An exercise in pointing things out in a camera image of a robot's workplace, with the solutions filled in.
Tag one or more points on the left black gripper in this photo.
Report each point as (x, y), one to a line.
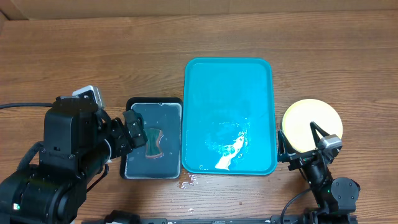
(114, 127)

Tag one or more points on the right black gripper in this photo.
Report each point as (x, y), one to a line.
(301, 158)

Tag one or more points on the yellow-green plate top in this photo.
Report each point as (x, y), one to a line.
(297, 118)

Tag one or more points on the green and brown sponge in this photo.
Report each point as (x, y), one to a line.
(153, 149)

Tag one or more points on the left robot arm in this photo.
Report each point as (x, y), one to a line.
(52, 180)

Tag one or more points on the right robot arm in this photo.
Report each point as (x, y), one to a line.
(336, 198)

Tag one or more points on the black water tray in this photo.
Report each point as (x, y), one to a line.
(164, 114)

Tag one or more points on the teal plastic serving tray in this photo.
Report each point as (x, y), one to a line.
(229, 124)

